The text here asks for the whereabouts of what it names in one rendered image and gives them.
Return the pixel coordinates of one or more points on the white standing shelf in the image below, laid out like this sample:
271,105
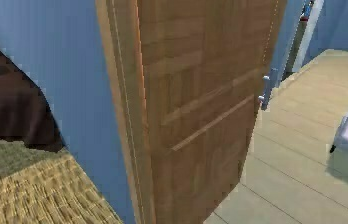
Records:
304,33

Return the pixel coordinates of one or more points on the dark brown bed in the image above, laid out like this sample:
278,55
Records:
12,106

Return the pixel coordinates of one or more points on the brown wooden room door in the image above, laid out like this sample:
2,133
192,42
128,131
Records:
195,110

